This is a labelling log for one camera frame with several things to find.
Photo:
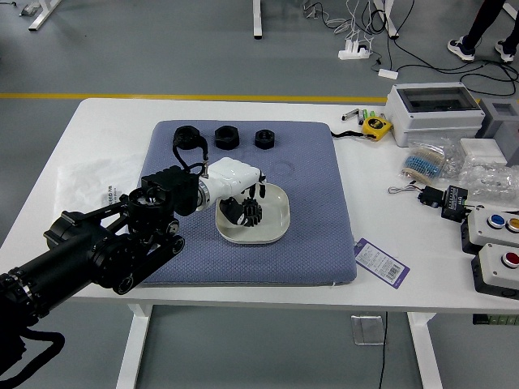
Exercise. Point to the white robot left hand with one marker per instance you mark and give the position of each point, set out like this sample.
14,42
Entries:
233,174

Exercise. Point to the small black gear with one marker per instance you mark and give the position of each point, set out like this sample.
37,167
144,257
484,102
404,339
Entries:
253,207

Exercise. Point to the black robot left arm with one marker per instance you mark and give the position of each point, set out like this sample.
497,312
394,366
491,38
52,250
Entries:
81,251

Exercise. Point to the large black hex nut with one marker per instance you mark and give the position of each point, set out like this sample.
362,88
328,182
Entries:
226,139
187,131

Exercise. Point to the small black round nut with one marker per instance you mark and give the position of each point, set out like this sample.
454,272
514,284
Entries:
264,142

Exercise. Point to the button box blue yellow buttons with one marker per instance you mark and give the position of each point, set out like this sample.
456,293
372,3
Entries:
482,227

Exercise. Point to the small grey box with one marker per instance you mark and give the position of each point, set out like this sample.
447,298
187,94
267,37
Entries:
507,133

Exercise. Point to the button box red button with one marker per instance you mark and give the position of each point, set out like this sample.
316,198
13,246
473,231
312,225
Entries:
492,271

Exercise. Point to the white square plate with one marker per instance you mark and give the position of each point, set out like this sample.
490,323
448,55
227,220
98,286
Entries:
273,219

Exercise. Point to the blue-grey cushion mat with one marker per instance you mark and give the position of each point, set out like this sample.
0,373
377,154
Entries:
308,202

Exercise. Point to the green batteries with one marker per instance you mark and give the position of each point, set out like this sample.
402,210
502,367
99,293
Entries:
366,114

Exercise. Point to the yellow tape measure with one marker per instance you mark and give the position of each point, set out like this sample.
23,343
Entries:
376,127

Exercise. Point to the clear printed plastic bag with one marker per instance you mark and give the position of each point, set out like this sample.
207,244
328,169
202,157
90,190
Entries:
81,186

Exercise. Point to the white background table leg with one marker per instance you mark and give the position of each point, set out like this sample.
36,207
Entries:
258,18
389,18
42,16

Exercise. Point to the white power strip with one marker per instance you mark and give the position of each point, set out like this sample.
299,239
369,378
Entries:
353,53

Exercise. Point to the purple paper tag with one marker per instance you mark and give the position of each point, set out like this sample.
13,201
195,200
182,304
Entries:
381,263

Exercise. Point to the white power adapter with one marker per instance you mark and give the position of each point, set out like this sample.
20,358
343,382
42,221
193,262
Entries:
388,73

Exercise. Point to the blue resistor strip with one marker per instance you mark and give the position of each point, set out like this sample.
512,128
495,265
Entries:
421,164

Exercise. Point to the clear plastic holder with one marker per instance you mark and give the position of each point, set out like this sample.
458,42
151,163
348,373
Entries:
367,330

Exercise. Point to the clear bag of parts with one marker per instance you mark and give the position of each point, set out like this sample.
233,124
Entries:
451,156

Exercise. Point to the black electronic module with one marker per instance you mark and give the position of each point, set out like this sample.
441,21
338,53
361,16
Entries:
454,202

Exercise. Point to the white foam block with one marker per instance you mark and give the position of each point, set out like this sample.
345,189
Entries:
482,150

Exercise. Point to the clear bubble bag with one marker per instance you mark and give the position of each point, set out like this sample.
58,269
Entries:
486,178

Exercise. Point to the person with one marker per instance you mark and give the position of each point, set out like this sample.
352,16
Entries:
480,22

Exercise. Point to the grey enclosure with clear lid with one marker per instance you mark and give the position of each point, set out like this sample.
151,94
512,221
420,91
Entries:
430,123

